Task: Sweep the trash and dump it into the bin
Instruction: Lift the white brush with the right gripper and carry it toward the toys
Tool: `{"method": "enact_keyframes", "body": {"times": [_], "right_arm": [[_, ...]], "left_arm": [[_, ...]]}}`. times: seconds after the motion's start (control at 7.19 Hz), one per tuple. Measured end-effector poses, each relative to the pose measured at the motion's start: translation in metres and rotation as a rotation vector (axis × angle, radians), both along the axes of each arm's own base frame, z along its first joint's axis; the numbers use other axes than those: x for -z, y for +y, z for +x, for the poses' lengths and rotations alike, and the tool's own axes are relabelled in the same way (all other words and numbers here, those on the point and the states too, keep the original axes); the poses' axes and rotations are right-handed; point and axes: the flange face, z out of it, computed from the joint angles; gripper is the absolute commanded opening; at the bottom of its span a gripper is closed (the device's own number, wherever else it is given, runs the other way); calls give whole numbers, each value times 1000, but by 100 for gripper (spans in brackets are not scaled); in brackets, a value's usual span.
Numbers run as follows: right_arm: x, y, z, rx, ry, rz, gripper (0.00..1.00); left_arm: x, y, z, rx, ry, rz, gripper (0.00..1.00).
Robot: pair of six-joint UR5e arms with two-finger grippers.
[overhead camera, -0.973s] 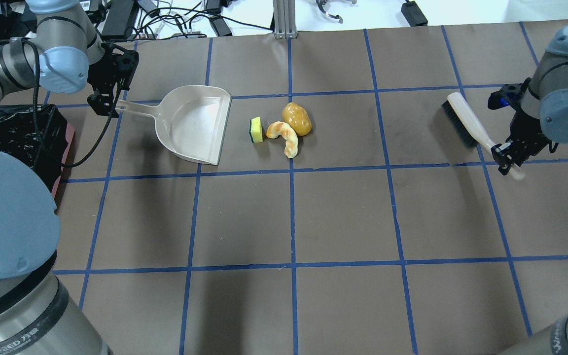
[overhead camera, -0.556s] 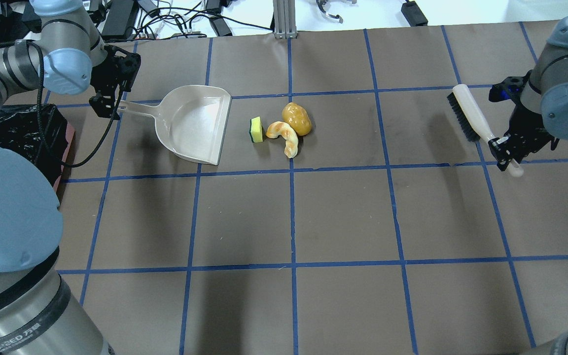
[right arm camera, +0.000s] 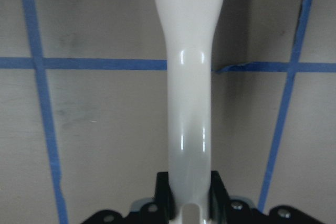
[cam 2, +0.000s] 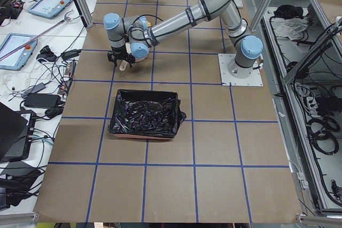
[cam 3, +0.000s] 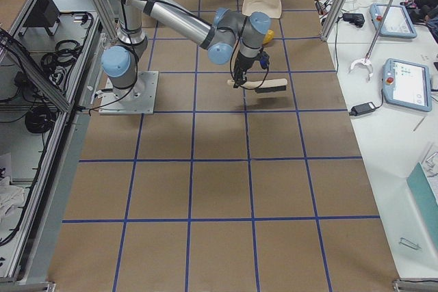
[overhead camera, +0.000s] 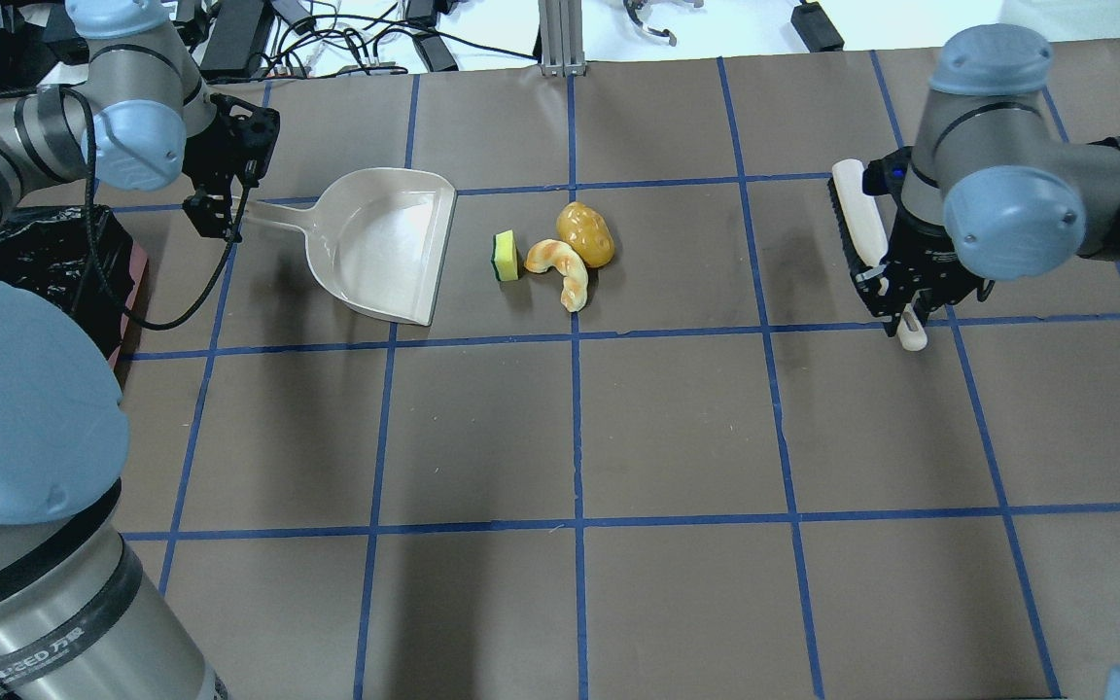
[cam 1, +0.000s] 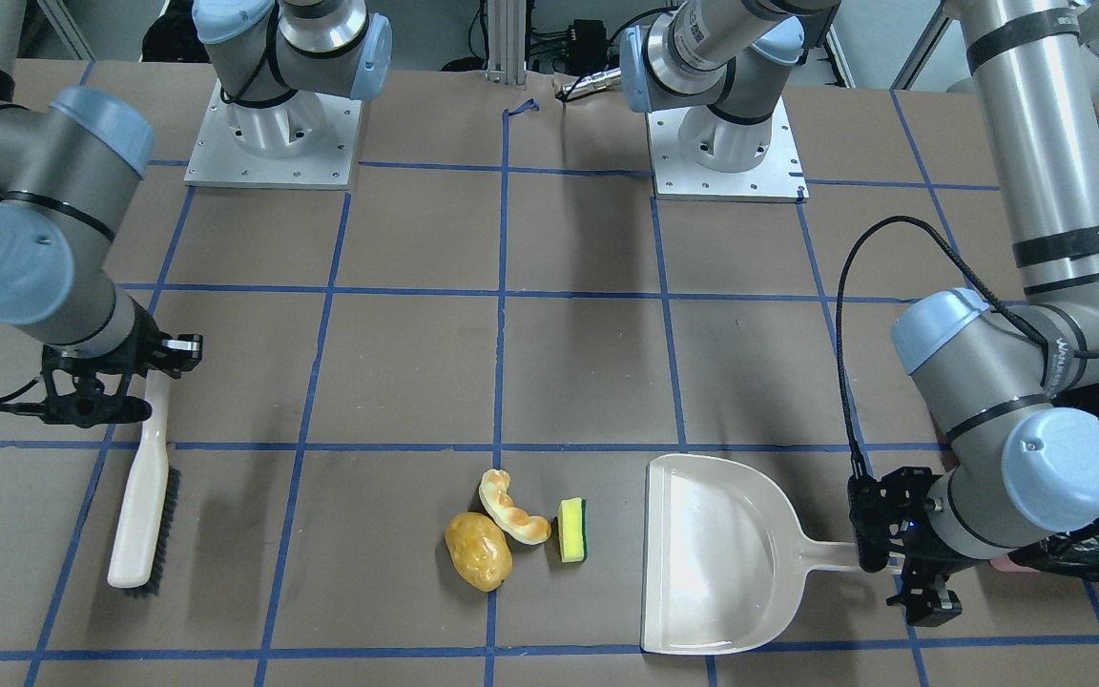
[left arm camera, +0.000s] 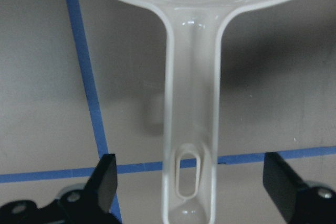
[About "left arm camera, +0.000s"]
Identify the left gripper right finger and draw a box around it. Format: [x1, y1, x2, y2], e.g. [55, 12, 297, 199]
[262, 152, 335, 223]

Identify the beige plastic dustpan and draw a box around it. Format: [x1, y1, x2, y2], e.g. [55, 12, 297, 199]
[119, 0, 290, 223]

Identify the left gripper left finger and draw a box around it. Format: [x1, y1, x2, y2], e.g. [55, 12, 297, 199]
[59, 154, 117, 223]

